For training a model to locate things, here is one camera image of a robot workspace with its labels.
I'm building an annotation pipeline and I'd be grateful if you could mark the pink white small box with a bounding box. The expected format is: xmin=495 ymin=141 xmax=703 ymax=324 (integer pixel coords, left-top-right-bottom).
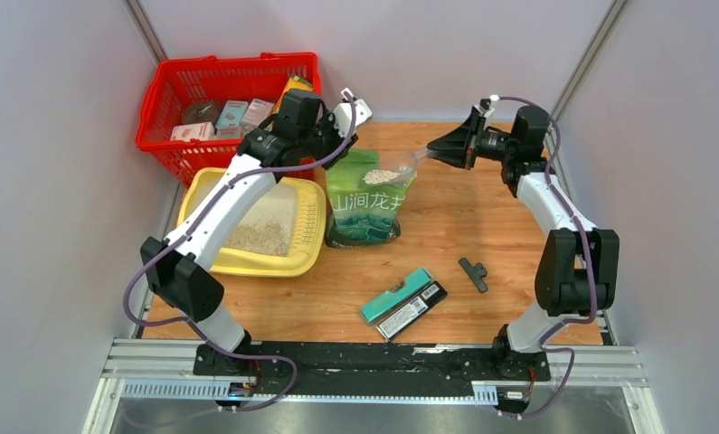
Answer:
xmin=240 ymin=99 xmax=275 ymax=131

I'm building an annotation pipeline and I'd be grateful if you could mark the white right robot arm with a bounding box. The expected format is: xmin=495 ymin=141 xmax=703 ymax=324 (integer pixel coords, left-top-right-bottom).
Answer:
xmin=426 ymin=99 xmax=620 ymax=379

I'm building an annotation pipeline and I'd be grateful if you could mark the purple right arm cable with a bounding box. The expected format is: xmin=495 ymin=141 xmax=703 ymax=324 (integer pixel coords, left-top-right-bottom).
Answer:
xmin=490 ymin=95 xmax=600 ymax=420

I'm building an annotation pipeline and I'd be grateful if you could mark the teal spirit level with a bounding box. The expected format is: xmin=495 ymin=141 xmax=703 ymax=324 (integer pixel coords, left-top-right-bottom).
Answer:
xmin=360 ymin=268 xmax=433 ymax=325

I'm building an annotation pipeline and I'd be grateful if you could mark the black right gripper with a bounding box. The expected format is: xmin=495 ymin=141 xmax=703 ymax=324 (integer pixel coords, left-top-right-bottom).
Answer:
xmin=426 ymin=113 xmax=516 ymax=169

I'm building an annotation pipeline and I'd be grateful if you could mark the yellow litter box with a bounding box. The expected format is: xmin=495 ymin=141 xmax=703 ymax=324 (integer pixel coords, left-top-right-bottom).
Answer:
xmin=211 ymin=177 xmax=327 ymax=278

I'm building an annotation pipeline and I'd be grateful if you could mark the black RAM stick package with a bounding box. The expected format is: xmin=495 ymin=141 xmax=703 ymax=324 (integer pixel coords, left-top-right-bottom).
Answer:
xmin=375 ymin=280 xmax=449 ymax=343

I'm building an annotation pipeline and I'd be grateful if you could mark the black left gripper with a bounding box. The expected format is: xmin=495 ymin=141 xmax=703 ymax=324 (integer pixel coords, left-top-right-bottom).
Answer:
xmin=297 ymin=108 xmax=357 ymax=171

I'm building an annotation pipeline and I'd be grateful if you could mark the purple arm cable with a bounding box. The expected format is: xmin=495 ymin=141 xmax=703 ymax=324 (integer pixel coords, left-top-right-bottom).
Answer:
xmin=490 ymin=95 xmax=600 ymax=420
xmin=122 ymin=90 xmax=360 ymax=414

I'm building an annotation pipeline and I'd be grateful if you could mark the yellow green sponge pack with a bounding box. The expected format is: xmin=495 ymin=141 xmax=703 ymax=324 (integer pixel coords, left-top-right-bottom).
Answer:
xmin=282 ymin=75 xmax=314 ymax=97

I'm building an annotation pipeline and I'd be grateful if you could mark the aluminium frame rail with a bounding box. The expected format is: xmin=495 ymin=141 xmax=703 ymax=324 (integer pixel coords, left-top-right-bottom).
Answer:
xmin=552 ymin=0 xmax=631 ymax=120

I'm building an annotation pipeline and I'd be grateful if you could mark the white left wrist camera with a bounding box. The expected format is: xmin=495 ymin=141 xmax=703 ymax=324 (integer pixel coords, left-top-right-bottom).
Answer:
xmin=332 ymin=88 xmax=374 ymax=139

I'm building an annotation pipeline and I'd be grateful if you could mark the red plastic shopping basket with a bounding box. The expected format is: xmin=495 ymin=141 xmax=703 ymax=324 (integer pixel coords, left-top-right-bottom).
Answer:
xmin=135 ymin=52 xmax=321 ymax=186

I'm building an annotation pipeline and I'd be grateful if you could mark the brown round lid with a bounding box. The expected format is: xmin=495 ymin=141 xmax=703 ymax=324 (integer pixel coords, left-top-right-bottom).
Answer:
xmin=181 ymin=100 xmax=221 ymax=125

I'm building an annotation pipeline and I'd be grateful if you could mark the black bag sealing clip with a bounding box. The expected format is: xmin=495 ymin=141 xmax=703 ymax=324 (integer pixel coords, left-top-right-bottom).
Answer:
xmin=459 ymin=257 xmax=488 ymax=294

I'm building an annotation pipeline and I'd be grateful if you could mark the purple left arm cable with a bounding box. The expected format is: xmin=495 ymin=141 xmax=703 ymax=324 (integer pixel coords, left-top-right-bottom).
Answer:
xmin=122 ymin=90 xmax=360 ymax=414

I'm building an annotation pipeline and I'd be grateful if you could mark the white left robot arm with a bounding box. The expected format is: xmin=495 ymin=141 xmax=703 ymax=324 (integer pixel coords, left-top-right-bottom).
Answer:
xmin=136 ymin=89 xmax=373 ymax=375

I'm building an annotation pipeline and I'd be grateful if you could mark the green cat litter bag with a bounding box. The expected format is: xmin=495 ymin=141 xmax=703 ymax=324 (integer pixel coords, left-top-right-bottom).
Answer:
xmin=325 ymin=148 xmax=415 ymax=248

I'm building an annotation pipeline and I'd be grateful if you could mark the white red small box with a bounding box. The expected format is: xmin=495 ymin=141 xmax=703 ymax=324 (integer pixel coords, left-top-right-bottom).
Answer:
xmin=170 ymin=122 xmax=215 ymax=142

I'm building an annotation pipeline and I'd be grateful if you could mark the teal small box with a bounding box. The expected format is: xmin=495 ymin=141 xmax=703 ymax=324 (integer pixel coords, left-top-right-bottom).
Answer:
xmin=215 ymin=99 xmax=249 ymax=137

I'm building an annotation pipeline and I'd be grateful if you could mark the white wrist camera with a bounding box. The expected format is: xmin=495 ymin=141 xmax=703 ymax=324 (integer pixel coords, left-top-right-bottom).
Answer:
xmin=472 ymin=94 xmax=501 ymax=131
xmin=332 ymin=88 xmax=374 ymax=139

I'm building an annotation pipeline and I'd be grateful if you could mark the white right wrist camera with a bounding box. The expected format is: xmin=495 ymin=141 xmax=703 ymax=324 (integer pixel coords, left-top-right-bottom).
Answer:
xmin=472 ymin=94 xmax=501 ymax=131

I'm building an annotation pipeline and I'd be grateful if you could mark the clear plastic litter scoop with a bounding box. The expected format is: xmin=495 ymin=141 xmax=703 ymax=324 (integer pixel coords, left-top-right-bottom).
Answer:
xmin=362 ymin=147 xmax=433 ymax=186

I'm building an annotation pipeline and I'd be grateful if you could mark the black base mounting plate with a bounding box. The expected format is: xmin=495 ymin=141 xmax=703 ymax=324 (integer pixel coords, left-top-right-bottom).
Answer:
xmin=193 ymin=341 xmax=551 ymax=398

